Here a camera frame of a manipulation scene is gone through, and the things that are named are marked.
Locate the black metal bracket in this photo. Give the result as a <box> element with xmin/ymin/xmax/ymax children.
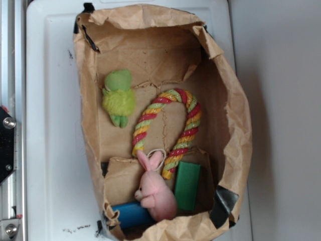
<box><xmin>0</xmin><ymin>106</ymin><xmax>16</xmax><ymax>184</ymax></box>

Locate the pink plush bunny toy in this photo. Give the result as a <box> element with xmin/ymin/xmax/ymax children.
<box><xmin>134</xmin><ymin>150</ymin><xmax>178</xmax><ymax>222</ymax></box>

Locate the white plastic tray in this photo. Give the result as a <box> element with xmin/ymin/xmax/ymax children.
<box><xmin>25</xmin><ymin>0</ymin><xmax>253</xmax><ymax>241</ymax></box>

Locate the brown paper-lined box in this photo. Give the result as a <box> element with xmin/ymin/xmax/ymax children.
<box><xmin>74</xmin><ymin>4</ymin><xmax>252</xmax><ymax>240</ymax></box>

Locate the aluminium frame rail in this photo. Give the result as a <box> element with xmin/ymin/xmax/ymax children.
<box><xmin>1</xmin><ymin>1</ymin><xmax>28</xmax><ymax>240</ymax></box>

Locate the green plush frog toy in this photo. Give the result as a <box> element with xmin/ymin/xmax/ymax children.
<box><xmin>102</xmin><ymin>69</ymin><xmax>136</xmax><ymax>128</ymax></box>

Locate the multicolour twisted rope toy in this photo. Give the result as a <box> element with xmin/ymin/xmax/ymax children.
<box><xmin>132</xmin><ymin>88</ymin><xmax>202</xmax><ymax>180</ymax></box>

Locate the green rectangular block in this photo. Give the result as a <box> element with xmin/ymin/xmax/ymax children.
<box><xmin>175</xmin><ymin>162</ymin><xmax>201</xmax><ymax>211</ymax></box>

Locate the blue cylinder block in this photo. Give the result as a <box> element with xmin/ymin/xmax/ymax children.
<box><xmin>112</xmin><ymin>202</ymin><xmax>155</xmax><ymax>229</ymax></box>

